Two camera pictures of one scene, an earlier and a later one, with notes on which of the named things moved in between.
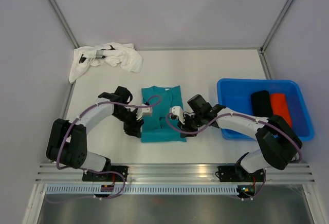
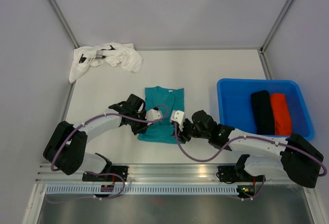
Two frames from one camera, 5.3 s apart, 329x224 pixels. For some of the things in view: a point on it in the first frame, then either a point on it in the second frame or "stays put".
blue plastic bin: [235, 95] stays put
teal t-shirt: [156, 127] stays put
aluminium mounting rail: [177, 173] stays put
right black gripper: [185, 127] -> [182, 135]
